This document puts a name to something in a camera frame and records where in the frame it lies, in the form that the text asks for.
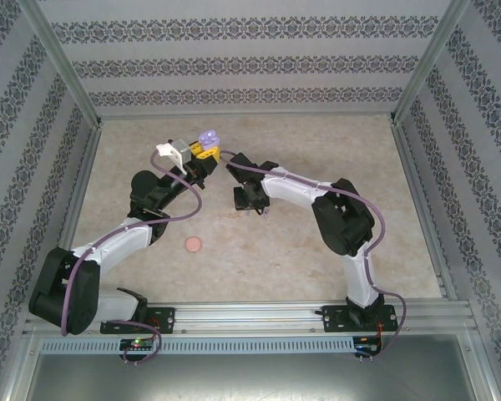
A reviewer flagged aluminium side rail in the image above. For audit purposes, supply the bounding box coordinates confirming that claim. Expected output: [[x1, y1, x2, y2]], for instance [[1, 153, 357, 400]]
[[40, 123, 104, 305], [388, 120, 460, 302]]

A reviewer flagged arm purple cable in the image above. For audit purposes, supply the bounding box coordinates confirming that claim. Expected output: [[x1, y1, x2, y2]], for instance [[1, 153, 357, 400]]
[[60, 150, 205, 367], [224, 150, 411, 364]]

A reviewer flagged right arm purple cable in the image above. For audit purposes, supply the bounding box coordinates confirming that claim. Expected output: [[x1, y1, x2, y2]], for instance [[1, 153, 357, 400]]
[[224, 150, 411, 364]]

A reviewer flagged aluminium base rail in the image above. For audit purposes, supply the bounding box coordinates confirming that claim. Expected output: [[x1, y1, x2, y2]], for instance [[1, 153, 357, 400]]
[[24, 301, 477, 335]]

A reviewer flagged aluminium frame post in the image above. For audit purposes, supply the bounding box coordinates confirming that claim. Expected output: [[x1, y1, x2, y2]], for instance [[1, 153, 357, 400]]
[[23, 0, 104, 129], [388, 0, 473, 125]]

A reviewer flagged slotted grey cable duct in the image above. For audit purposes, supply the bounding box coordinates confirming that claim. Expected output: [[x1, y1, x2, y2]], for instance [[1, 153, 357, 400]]
[[39, 337, 356, 355]]

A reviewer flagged left aluminium frame post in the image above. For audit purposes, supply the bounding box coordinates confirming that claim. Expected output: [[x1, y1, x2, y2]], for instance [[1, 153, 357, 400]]
[[23, 0, 104, 129]]

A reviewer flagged right aluminium frame post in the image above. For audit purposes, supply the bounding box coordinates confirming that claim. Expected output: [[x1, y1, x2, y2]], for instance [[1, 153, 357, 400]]
[[388, 0, 473, 125]]

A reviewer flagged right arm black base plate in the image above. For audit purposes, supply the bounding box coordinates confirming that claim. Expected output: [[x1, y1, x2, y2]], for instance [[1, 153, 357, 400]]
[[321, 304, 397, 334]]

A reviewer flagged purple earbud charging case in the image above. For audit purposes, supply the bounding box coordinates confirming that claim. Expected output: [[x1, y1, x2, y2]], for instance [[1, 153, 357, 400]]
[[196, 128, 220, 148]]

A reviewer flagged left aluminium side rail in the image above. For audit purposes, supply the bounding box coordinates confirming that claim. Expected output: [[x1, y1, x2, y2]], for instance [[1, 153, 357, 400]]
[[40, 123, 104, 305]]

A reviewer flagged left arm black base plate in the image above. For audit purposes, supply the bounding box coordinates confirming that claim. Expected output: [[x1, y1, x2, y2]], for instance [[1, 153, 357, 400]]
[[99, 307, 177, 335]]

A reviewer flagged right aluminium side rail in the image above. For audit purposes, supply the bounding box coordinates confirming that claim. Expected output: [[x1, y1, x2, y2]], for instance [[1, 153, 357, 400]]
[[388, 120, 460, 302]]

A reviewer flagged grey metal shelf panel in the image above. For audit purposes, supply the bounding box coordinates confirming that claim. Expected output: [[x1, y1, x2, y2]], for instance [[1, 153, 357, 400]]
[[23, 353, 492, 401]]

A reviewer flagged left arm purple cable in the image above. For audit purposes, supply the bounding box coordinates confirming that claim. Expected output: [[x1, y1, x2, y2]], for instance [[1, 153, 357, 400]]
[[60, 150, 205, 367]]

